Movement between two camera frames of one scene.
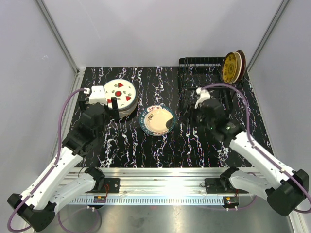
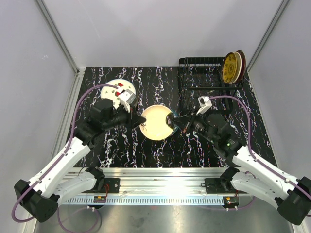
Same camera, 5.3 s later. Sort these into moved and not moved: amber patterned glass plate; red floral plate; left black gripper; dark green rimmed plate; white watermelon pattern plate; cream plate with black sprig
Moved: left black gripper; dark green rimmed plate
Not moved: cream plate with black sprig; white watermelon pattern plate; red floral plate; amber patterned glass plate
